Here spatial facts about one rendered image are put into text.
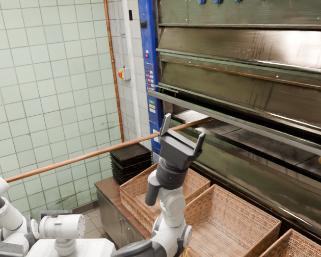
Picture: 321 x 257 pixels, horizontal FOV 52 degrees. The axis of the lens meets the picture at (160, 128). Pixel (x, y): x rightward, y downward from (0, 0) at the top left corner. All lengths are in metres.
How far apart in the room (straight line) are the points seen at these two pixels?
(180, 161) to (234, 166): 1.32
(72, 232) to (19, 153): 2.39
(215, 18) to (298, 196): 1.10
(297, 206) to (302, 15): 0.96
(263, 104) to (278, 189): 0.49
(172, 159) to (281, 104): 0.98
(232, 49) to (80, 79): 1.75
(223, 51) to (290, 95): 0.48
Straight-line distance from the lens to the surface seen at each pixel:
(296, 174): 1.86
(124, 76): 3.08
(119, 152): 2.89
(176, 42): 2.39
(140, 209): 2.41
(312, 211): 1.90
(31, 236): 1.36
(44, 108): 3.25
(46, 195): 3.55
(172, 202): 1.00
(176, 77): 2.46
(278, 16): 1.76
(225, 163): 2.25
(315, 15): 1.65
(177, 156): 0.90
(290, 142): 1.62
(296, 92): 1.75
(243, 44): 1.91
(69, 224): 0.98
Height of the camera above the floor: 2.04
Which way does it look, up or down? 21 degrees down
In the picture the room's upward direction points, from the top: 5 degrees counter-clockwise
